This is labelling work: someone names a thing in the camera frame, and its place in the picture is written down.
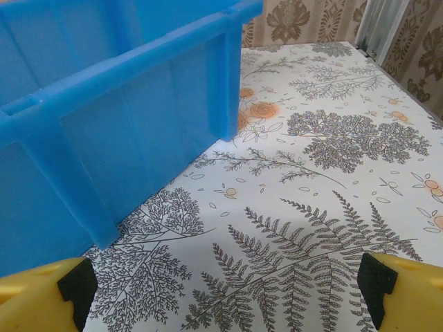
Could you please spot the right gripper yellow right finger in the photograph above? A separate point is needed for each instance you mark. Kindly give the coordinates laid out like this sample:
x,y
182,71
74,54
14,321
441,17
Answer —
x,y
415,301

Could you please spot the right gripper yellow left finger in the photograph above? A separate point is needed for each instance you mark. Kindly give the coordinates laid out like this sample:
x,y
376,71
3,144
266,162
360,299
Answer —
x,y
31,304

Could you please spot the blue plastic bin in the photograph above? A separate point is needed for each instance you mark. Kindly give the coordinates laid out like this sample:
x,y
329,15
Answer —
x,y
138,121

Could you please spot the aluminium frame post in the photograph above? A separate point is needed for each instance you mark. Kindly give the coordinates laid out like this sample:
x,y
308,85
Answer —
x,y
375,27

